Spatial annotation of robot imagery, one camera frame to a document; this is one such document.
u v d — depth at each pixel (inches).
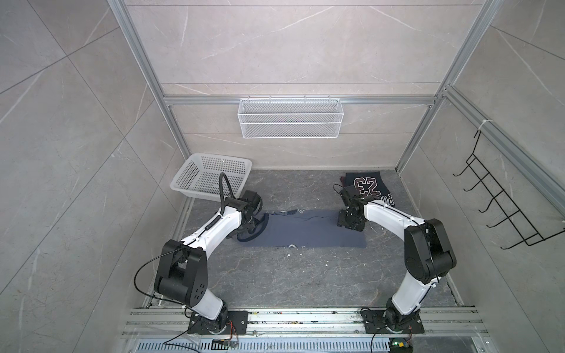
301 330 28.7
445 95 34.4
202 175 46.4
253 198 28.0
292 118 39.6
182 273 17.2
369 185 42.2
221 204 23.8
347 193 30.1
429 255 19.3
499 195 26.5
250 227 30.9
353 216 28.4
